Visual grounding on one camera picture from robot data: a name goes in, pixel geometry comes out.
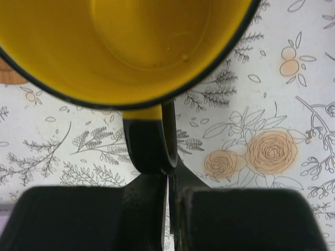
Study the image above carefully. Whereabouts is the yellow mug black rim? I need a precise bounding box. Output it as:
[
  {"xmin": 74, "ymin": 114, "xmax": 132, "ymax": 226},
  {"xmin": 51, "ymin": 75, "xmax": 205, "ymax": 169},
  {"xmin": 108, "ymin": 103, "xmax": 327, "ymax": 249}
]
[{"xmin": 1, "ymin": 0, "xmax": 260, "ymax": 174}]

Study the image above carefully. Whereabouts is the light wooden coaster front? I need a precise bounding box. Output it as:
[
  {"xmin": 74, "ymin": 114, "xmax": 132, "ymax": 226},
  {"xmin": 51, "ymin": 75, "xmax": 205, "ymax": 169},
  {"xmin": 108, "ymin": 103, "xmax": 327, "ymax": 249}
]
[{"xmin": 0, "ymin": 59, "xmax": 28, "ymax": 85}]

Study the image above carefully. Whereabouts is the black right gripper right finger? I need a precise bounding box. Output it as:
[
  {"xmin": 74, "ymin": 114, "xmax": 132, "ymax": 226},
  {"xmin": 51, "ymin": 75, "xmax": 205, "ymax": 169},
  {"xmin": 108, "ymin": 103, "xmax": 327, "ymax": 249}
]
[{"xmin": 168, "ymin": 154, "xmax": 327, "ymax": 250}]

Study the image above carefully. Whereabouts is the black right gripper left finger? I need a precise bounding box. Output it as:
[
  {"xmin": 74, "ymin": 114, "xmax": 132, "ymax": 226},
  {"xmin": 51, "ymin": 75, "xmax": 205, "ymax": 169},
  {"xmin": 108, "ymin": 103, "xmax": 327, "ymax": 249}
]
[{"xmin": 1, "ymin": 175, "xmax": 167, "ymax": 250}]

